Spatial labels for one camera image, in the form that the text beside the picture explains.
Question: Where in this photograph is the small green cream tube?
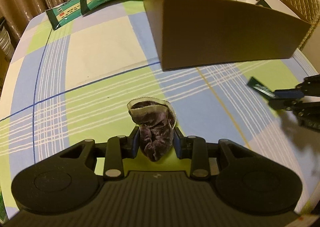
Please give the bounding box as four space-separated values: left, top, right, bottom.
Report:
247 77 276 100

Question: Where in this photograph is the dark purple sock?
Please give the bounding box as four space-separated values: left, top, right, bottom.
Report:
127 97 177 162

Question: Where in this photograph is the dark green card packet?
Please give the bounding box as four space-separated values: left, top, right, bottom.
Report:
256 0 271 9

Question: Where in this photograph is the brown cardboard storage box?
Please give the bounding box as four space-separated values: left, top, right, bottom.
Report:
143 0 311 70

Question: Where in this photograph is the rear green rice bag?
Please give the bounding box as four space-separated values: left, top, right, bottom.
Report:
46 0 81 30

